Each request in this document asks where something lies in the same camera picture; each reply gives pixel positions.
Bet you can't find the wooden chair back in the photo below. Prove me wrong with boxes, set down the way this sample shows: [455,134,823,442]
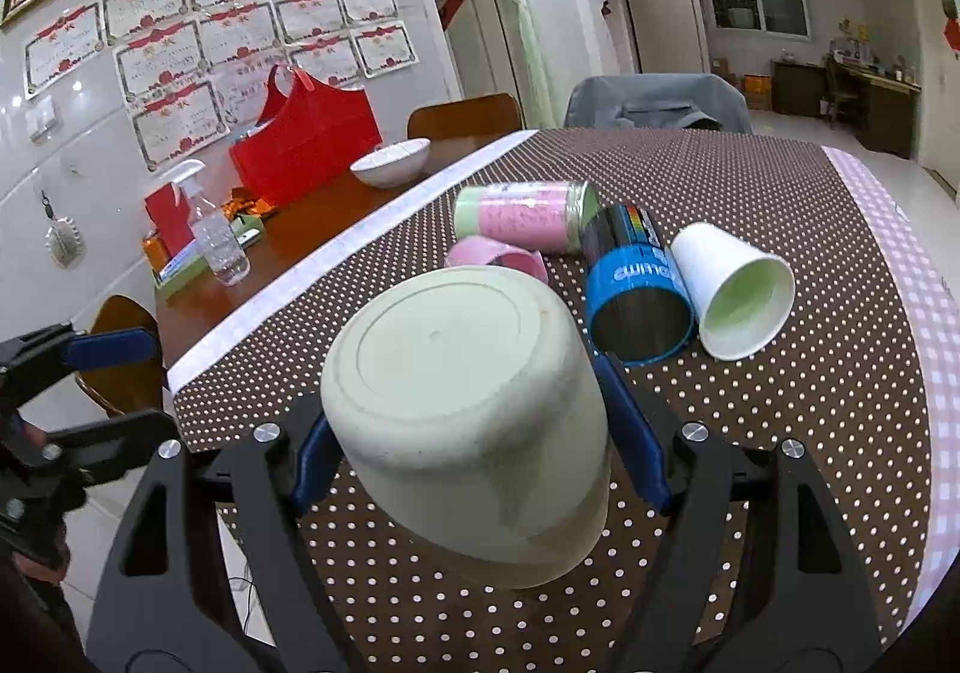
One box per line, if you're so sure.
[406,92,527,140]

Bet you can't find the red packet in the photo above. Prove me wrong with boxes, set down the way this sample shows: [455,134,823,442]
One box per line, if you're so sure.
[144,183,198,258]

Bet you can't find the white refrigerator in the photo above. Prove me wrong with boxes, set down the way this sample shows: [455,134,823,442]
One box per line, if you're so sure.
[616,0,710,76]

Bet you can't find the white paper cup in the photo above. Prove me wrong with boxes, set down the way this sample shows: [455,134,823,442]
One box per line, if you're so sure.
[669,221,797,362]

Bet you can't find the desk chair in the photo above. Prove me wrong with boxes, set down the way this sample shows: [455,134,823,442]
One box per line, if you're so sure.
[823,53,860,128]

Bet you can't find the white bowl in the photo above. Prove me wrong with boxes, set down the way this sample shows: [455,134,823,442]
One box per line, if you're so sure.
[349,137,433,189]

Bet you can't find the cream plastic cup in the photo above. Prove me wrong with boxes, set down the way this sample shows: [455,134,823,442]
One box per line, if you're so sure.
[321,265,612,591]

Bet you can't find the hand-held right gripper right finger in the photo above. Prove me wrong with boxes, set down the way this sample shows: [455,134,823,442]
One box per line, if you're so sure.
[591,352,887,673]

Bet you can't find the clear spray bottle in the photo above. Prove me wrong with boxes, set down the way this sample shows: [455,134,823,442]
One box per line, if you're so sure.
[160,158,251,286]

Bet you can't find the green box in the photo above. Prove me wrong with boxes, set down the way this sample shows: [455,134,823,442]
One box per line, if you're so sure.
[153,251,209,289]

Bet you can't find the wooden chair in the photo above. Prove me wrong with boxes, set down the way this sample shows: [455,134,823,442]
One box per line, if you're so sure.
[406,92,527,140]
[74,294,167,418]

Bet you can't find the person's left forearm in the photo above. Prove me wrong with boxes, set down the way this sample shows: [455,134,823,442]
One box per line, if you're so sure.
[0,553,85,673]

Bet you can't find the orange snack wrappers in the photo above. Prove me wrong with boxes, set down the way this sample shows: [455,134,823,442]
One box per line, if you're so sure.
[223,195,276,222]

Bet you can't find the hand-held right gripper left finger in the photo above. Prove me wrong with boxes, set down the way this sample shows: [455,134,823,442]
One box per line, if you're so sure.
[90,392,362,673]

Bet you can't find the group of wall certificates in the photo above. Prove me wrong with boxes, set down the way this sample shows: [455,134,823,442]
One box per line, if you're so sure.
[22,0,422,174]

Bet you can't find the hanging metal ornament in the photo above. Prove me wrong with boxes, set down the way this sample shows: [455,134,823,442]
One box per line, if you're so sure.
[40,190,88,267]

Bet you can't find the red bag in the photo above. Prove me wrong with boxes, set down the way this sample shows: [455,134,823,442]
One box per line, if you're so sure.
[228,64,384,210]

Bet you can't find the brown polka dot tablecloth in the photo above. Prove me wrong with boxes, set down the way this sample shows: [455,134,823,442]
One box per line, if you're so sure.
[168,127,960,673]

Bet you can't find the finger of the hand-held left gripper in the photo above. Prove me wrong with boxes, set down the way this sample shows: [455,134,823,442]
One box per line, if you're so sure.
[0,322,162,393]
[22,409,182,488]

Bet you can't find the green and pink printed cup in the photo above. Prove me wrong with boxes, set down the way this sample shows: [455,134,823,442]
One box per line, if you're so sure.
[453,180,602,256]

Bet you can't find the dark wooden desk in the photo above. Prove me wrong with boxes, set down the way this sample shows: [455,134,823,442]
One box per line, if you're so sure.
[772,56,923,157]

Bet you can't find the blue and black metal cup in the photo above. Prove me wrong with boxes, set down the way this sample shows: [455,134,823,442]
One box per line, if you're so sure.
[581,202,695,367]

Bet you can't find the grey covered chair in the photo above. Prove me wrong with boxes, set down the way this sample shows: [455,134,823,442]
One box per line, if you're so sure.
[563,73,754,134]

